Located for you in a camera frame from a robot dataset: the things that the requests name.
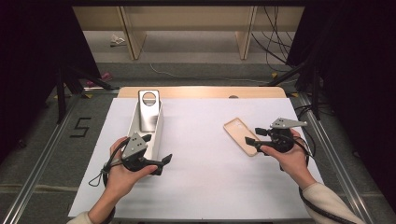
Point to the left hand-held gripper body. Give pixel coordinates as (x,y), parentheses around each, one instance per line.
(134,146)

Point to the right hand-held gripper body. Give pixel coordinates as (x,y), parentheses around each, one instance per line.
(281,140)

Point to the white plastic bin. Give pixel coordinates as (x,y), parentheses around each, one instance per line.
(157,137)

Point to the beige phone case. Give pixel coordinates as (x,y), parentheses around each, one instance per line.
(241,133)

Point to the grey transparent phone case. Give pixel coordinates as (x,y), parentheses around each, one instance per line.
(148,115)

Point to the person's right hand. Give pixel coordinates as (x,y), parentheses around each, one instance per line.
(294,161)

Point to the person's left hand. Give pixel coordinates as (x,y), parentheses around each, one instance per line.
(120,180)

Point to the white table sheet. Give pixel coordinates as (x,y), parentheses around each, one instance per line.
(199,174)

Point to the yellow tape piece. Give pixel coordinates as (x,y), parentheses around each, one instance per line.
(88,95)
(274,75)
(294,95)

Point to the black metal stand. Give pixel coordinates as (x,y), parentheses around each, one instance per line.
(60,93)
(316,93)

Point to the wooden table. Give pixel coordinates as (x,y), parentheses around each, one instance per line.
(199,92)

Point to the pink floor object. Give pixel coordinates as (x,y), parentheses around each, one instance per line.
(105,76)

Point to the crumpled white paper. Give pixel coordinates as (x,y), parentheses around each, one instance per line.
(117,40)

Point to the black curtain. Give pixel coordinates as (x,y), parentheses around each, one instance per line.
(358,62)
(31,46)

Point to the aluminium rail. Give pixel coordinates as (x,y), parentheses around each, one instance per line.
(339,168)
(40,168)

